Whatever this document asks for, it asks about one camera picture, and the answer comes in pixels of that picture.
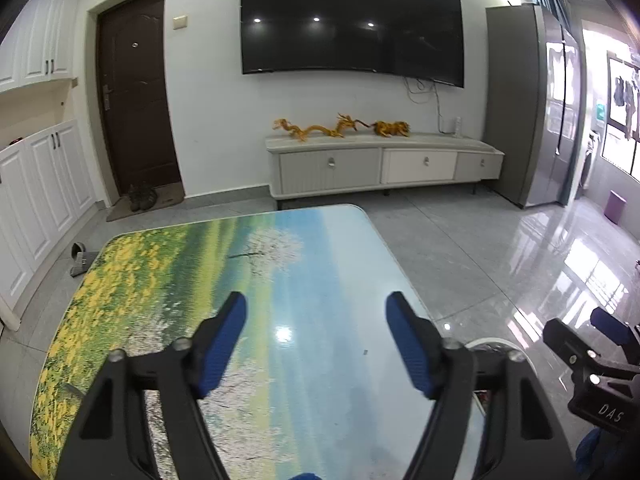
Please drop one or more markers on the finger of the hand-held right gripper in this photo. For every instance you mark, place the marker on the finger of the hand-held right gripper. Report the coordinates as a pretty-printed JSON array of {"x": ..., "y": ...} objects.
[
  {"x": 570, "y": 345},
  {"x": 610, "y": 325}
]

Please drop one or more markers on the brown door mat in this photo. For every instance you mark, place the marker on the brown door mat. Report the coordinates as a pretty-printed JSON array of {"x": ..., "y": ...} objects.
[{"x": 170, "y": 200}]

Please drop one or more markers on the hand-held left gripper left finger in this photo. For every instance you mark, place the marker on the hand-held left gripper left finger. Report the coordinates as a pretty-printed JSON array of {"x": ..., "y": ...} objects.
[{"x": 222, "y": 350}]

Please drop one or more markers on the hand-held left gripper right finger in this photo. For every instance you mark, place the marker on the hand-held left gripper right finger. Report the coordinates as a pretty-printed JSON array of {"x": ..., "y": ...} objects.
[{"x": 412, "y": 350}]

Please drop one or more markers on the golden tiger figure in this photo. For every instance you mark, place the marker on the golden tiger figure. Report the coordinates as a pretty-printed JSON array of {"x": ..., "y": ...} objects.
[{"x": 390, "y": 129}]

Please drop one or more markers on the grey refrigerator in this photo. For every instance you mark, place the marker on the grey refrigerator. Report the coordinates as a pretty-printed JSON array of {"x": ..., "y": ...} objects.
[{"x": 520, "y": 105}]

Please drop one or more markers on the white power strip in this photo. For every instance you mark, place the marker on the white power strip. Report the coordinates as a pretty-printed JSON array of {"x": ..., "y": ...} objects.
[{"x": 456, "y": 126}]

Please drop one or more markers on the blue grey curtain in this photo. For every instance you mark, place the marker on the blue grey curtain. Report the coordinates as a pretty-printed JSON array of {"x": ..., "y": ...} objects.
[{"x": 550, "y": 2}]

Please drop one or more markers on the dark brown door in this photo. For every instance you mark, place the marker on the dark brown door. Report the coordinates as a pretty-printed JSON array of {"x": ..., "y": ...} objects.
[{"x": 135, "y": 95}]

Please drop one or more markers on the landscape print table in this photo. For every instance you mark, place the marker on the landscape print table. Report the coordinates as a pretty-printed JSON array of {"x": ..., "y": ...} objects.
[{"x": 310, "y": 270}]

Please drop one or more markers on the white television cabinet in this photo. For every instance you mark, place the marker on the white television cabinet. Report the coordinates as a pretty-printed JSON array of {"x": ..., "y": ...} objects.
[{"x": 350, "y": 165}]

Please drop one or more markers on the beige light switch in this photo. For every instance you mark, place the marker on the beige light switch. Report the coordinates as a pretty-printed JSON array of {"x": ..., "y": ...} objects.
[{"x": 180, "y": 22}]

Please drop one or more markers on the white wall cupboards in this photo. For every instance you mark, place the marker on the white wall cupboards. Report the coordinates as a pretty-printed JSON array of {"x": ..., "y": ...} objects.
[{"x": 45, "y": 195}]

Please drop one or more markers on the green white box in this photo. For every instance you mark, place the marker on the green white box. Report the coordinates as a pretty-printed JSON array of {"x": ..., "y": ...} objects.
[{"x": 600, "y": 113}]

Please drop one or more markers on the white round trash bin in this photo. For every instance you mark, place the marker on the white round trash bin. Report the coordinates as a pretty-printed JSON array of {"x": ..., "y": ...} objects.
[{"x": 492, "y": 344}]

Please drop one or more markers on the white wall cabinets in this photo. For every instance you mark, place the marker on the white wall cabinets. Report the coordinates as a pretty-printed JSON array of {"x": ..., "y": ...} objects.
[{"x": 40, "y": 35}]

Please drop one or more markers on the golden dragon figure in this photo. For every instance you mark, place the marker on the golden dragon figure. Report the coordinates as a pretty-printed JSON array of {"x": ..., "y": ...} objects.
[{"x": 320, "y": 130}]

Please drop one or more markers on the row of hanging clothes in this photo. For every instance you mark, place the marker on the row of hanging clothes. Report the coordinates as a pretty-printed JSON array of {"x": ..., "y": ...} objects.
[{"x": 627, "y": 105}]

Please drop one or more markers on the black wall television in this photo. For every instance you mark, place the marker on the black wall television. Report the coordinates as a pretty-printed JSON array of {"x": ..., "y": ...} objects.
[{"x": 350, "y": 15}]

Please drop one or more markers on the person's right hand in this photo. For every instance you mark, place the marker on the person's right hand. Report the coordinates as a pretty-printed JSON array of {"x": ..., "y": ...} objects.
[{"x": 597, "y": 455}]

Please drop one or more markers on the grey slipper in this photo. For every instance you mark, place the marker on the grey slipper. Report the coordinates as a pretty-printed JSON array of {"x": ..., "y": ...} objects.
[
  {"x": 81, "y": 266},
  {"x": 78, "y": 250}
]

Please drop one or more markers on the purple stool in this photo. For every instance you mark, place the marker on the purple stool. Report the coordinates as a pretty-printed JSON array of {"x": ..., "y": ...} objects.
[{"x": 615, "y": 206}]

